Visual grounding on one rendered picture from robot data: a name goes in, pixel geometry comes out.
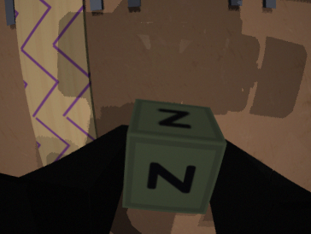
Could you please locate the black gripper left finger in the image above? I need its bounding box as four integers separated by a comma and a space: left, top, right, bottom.
0, 125, 128, 234

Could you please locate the dark green letter cube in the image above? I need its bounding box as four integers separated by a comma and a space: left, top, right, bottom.
121, 99, 227, 214

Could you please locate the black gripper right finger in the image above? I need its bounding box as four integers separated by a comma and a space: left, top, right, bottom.
210, 139, 311, 234

